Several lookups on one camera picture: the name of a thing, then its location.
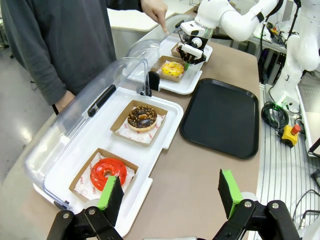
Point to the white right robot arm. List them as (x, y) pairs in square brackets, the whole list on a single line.
[(240, 20)]

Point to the person left forearm grey sleeve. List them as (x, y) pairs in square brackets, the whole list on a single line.
[(125, 4)]

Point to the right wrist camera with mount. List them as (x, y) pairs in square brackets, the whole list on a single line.
[(191, 50)]

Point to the person right forearm grey sleeve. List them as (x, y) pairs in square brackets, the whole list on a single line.
[(47, 80)]

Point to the white side panel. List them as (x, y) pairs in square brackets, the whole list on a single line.
[(308, 120)]

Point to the large white table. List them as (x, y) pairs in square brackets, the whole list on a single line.
[(135, 21)]

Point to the ribbed aluminium base plate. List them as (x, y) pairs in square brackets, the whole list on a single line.
[(275, 170)]

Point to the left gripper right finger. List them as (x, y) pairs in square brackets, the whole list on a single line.
[(231, 195)]

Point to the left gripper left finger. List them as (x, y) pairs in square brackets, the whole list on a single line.
[(110, 195)]

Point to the red glazed donut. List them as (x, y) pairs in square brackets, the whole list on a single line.
[(110, 170)]

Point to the clear plastic case lid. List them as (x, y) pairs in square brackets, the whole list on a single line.
[(82, 95), (147, 47)]

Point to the chocolate donut with nuts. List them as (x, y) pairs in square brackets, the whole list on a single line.
[(142, 119)]

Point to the white printed paper liner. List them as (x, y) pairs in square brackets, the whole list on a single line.
[(140, 136), (83, 182)]

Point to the dark donut with pink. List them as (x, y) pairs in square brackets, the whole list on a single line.
[(178, 50)]

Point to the person right hand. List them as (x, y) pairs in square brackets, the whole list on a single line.
[(65, 101)]

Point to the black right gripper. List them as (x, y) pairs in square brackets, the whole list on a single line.
[(203, 46)]

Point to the black plastic serving tray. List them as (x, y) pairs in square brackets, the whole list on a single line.
[(220, 117)]

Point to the white display case base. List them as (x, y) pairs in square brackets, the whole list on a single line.
[(195, 77), (150, 155)]

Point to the person torso dark grey sweater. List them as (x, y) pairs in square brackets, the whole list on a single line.
[(75, 37)]

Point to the yellow sprinkled donut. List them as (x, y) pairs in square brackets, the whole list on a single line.
[(172, 69)]

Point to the person left hand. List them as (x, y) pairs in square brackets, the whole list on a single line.
[(155, 11)]

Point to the brown cardboard donut tray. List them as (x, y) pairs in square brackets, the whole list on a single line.
[(77, 185), (120, 126), (172, 80), (174, 51)]

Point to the yellow emergency stop button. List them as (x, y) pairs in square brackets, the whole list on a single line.
[(290, 135)]

